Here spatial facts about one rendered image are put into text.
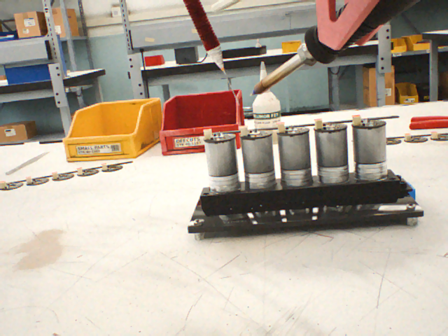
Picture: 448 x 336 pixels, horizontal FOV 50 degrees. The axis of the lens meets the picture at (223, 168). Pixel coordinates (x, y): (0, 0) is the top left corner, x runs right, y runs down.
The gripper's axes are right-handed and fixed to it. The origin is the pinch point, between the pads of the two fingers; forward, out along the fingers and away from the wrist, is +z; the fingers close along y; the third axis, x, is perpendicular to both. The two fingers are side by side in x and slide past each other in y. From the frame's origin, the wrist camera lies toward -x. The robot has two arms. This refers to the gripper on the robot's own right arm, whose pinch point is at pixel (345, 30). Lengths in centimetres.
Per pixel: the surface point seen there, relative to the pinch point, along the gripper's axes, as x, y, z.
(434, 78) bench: -104, -279, 102
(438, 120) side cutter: -3.6, -31.6, 15.7
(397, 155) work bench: -1.3, -18.9, 15.6
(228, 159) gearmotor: -4.8, 1.7, 12.1
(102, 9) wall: -391, -201, 165
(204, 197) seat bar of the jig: -4.6, 3.6, 15.1
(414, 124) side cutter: -5.4, -29.9, 17.0
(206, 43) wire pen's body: -8.3, 3.0, 4.2
